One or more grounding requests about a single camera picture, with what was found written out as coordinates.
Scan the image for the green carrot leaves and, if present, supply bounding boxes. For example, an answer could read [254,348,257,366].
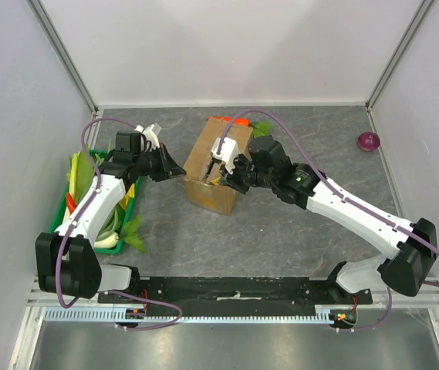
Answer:
[250,121,272,139]

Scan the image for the green leafy vegetable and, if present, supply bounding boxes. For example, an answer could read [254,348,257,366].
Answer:
[66,149,94,204]

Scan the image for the brown cardboard express box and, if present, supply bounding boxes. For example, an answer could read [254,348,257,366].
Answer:
[184,117,237,215]

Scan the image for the white radish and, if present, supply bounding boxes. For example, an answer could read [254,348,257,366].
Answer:
[93,231,119,249]

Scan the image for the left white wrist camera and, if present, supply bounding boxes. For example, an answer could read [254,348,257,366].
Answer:
[134,123,162,151]

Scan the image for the green vegetable tray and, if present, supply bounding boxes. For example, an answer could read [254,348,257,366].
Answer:
[48,149,146,256]

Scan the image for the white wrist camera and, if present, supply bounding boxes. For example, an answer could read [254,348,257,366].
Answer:
[211,137,241,174]
[134,123,162,151]

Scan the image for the green leaf beside tray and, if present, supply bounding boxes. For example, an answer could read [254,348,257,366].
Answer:
[119,215,146,253]

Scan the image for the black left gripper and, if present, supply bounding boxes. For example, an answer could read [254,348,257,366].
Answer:
[133,143,185,182]

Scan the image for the grey slotted cable duct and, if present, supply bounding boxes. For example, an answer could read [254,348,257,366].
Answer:
[44,307,353,325]

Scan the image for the purple red onion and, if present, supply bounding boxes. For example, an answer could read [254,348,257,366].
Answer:
[357,132,380,152]

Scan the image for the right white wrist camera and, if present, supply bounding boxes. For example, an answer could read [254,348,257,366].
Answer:
[211,137,241,174]

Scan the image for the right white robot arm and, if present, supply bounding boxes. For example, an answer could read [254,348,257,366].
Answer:
[211,136,437,304]

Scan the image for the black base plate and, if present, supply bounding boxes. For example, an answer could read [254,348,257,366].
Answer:
[97,276,373,309]

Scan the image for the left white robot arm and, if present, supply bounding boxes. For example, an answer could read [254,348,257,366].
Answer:
[35,124,186,303]

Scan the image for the orange toy carrot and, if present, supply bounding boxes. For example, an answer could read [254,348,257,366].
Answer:
[213,116,251,127]

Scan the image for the red chili pepper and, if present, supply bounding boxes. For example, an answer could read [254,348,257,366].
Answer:
[66,192,76,214]

